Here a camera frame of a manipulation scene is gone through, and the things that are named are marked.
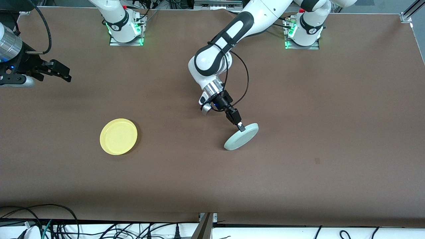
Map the grey metal bracket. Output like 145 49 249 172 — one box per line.
191 212 218 239

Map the black cable on table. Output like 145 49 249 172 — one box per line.
266 22 290 34

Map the yellow round plate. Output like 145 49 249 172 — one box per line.
100 118 138 156

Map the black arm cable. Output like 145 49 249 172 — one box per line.
26 0 52 55
208 33 249 112

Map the brown table cover sheet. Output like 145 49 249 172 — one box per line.
0 7 425 223

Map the aluminium rack frame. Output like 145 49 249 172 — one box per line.
194 0 243 10

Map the long black looping cable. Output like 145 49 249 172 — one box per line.
0 204 79 239

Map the pale green round plate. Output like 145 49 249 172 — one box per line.
223 122 259 151

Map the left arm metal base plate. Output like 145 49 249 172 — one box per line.
285 18 320 50

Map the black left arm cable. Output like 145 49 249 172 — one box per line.
208 33 249 112

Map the aluminium frame profile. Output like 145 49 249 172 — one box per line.
399 0 425 24

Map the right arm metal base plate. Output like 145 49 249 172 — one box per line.
109 15 145 46

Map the short black looping cable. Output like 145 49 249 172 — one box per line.
0 208 42 239

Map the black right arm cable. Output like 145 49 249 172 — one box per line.
26 0 52 55

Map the green cable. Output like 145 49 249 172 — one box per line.
42 219 53 239

